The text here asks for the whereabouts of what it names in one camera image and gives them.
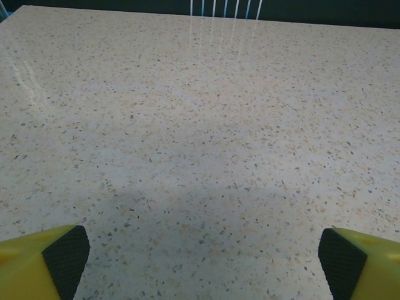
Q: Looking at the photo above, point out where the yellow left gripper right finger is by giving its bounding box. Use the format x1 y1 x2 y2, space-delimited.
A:
317 227 400 300

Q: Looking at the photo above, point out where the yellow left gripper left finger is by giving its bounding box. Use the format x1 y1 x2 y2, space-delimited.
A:
0 224 91 300

